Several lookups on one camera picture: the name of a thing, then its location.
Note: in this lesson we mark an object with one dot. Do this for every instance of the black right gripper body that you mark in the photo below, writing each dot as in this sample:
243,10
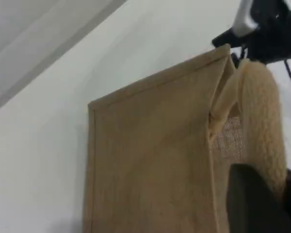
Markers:
279,34

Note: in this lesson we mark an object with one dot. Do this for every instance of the silver metal bracket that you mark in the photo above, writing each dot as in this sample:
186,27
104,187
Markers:
243,17

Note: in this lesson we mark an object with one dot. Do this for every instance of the brown burlap bag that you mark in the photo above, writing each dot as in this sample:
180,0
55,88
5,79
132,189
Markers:
148,157

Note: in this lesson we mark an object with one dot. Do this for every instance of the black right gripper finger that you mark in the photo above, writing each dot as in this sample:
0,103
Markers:
235,60
224,38

